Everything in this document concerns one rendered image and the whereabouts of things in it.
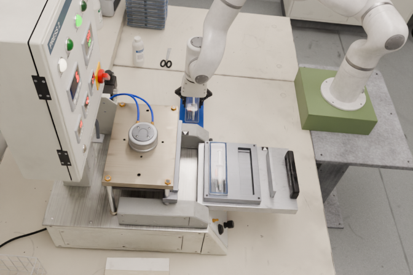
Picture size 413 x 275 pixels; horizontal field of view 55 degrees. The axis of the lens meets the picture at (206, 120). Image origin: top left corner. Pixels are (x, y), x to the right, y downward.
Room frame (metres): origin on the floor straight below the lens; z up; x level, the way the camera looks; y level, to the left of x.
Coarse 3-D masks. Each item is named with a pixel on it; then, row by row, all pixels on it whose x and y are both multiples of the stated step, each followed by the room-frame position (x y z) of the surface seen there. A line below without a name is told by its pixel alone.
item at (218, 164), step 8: (216, 144) 0.73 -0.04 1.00; (224, 144) 0.74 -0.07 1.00; (216, 152) 0.70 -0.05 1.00; (224, 152) 0.71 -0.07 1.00; (216, 160) 0.68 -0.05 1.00; (224, 160) 0.68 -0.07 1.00; (216, 168) 0.65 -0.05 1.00; (224, 168) 0.65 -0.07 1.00; (216, 176) 0.62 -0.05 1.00; (224, 176) 0.62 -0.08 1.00; (216, 184) 0.59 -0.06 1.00; (224, 184) 0.60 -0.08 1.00; (216, 192) 0.57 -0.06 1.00; (224, 192) 0.57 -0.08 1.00
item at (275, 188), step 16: (272, 160) 0.70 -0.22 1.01; (272, 176) 0.65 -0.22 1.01; (288, 176) 0.68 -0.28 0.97; (272, 192) 0.60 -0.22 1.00; (288, 192) 0.62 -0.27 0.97; (224, 208) 0.55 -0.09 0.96; (240, 208) 0.55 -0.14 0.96; (256, 208) 0.56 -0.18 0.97; (272, 208) 0.56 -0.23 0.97; (288, 208) 0.57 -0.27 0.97
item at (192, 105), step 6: (186, 102) 1.10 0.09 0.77; (192, 102) 1.11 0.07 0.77; (198, 102) 1.11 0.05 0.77; (186, 108) 1.07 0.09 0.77; (192, 108) 1.07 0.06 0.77; (198, 108) 1.08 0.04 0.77; (186, 114) 1.04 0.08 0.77; (192, 114) 1.04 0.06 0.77; (198, 114) 1.05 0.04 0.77; (186, 120) 1.00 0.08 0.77; (192, 120) 1.01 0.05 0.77; (198, 120) 1.01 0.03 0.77
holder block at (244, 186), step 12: (204, 144) 0.74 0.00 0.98; (228, 144) 0.75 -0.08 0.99; (240, 144) 0.76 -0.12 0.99; (252, 144) 0.76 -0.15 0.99; (204, 156) 0.70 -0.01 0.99; (228, 156) 0.70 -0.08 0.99; (240, 156) 0.72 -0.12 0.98; (252, 156) 0.72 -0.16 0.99; (204, 168) 0.65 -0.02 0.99; (228, 168) 0.66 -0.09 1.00; (240, 168) 0.68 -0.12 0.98; (252, 168) 0.68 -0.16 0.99; (204, 180) 0.61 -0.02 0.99; (228, 180) 0.62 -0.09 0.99; (240, 180) 0.63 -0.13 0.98; (252, 180) 0.64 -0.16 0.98; (204, 192) 0.57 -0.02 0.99; (240, 192) 0.59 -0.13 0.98; (252, 192) 0.60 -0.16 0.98
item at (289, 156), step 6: (288, 150) 0.75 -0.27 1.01; (288, 156) 0.73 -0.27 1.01; (288, 162) 0.71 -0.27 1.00; (294, 162) 0.71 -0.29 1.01; (288, 168) 0.69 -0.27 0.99; (294, 168) 0.69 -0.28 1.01; (294, 174) 0.66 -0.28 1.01; (294, 180) 0.64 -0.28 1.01; (294, 186) 0.62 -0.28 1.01; (294, 192) 0.60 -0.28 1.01; (294, 198) 0.60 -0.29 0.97
